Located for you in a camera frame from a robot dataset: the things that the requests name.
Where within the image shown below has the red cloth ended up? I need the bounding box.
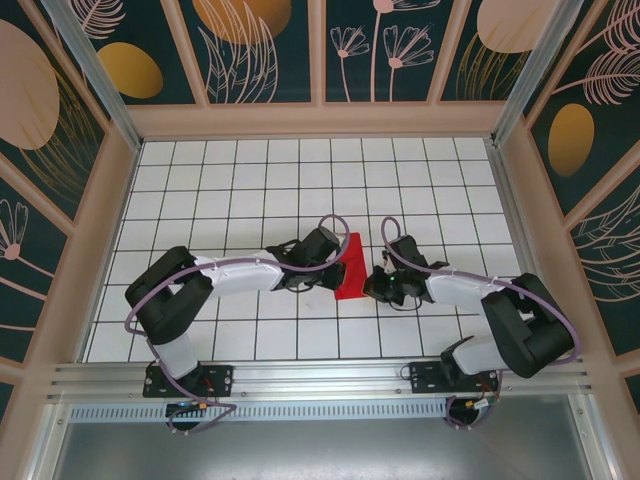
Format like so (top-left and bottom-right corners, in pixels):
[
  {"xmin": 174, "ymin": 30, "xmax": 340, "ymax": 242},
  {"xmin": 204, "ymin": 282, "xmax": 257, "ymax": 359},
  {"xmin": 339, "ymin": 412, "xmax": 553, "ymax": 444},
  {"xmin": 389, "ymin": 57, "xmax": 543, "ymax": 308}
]
[{"xmin": 333, "ymin": 232, "xmax": 371, "ymax": 301}]

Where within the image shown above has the grey metal sheet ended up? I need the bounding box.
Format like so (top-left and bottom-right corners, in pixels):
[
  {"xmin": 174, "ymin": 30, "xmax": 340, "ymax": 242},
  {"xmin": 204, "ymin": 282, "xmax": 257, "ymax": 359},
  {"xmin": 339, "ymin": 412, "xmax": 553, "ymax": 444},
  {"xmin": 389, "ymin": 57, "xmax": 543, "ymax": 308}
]
[{"xmin": 49, "ymin": 419, "xmax": 596, "ymax": 480}]

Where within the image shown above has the aluminium mounting rail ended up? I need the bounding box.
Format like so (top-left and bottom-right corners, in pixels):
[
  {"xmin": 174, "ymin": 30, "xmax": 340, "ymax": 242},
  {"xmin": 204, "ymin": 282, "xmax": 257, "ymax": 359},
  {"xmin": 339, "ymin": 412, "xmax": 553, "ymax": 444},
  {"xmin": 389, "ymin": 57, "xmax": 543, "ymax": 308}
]
[{"xmin": 47, "ymin": 354, "xmax": 594, "ymax": 401}]

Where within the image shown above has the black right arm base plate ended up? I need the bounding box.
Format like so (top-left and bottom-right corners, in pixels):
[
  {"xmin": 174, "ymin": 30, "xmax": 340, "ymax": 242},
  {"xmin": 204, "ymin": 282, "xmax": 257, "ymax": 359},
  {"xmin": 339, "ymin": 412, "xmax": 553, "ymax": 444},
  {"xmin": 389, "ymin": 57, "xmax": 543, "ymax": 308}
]
[{"xmin": 409, "ymin": 360, "xmax": 501, "ymax": 396}]

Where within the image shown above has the aluminium table side rail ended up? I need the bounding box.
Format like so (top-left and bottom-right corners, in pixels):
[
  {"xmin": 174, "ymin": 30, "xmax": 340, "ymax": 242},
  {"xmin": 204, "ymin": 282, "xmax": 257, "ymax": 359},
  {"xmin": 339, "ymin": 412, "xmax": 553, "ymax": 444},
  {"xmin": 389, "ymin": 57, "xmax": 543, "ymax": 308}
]
[{"xmin": 487, "ymin": 139, "xmax": 549, "ymax": 286}]

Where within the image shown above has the slotted grey cable duct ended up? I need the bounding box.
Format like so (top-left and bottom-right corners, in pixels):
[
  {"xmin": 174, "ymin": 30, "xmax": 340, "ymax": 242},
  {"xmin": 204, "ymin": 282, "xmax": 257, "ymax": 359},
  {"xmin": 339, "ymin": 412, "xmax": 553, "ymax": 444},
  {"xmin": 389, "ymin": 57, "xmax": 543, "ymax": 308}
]
[{"xmin": 69, "ymin": 402, "xmax": 451, "ymax": 422}]

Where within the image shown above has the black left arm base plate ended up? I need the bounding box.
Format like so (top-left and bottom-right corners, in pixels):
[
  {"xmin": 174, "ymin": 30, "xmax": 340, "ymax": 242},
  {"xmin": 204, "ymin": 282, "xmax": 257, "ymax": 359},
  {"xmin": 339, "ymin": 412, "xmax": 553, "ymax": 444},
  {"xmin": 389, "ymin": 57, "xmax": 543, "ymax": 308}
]
[{"xmin": 143, "ymin": 363, "xmax": 235, "ymax": 399}]

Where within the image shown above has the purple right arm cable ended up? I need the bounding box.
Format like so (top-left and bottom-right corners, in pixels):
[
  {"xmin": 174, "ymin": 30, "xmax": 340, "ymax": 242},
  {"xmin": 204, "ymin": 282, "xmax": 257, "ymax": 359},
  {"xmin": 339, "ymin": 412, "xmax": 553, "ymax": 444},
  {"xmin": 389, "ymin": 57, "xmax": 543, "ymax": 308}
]
[{"xmin": 381, "ymin": 216, "xmax": 584, "ymax": 432}]

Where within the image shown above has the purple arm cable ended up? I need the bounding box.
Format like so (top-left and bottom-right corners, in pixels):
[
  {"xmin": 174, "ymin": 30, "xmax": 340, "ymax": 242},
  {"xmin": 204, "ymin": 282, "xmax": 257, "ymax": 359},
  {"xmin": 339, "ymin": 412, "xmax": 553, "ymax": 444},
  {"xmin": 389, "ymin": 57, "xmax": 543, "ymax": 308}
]
[
  {"xmin": 381, "ymin": 216, "xmax": 584, "ymax": 432},
  {"xmin": 124, "ymin": 214, "xmax": 350, "ymax": 436}
]

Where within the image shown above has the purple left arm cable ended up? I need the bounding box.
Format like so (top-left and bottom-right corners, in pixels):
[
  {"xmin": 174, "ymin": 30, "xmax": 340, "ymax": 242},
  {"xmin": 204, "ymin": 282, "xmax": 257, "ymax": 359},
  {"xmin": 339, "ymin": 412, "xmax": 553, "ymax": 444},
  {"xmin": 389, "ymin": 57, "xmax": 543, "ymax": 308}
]
[{"xmin": 124, "ymin": 214, "xmax": 350, "ymax": 436}]

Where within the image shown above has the aluminium frame post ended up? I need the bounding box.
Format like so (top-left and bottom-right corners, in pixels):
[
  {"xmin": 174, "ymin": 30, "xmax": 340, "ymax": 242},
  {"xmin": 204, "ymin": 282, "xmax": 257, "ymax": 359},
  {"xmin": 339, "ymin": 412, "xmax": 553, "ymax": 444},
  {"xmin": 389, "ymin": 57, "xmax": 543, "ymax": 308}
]
[
  {"xmin": 489, "ymin": 0, "xmax": 601, "ymax": 149},
  {"xmin": 39, "ymin": 0, "xmax": 146, "ymax": 154}
]

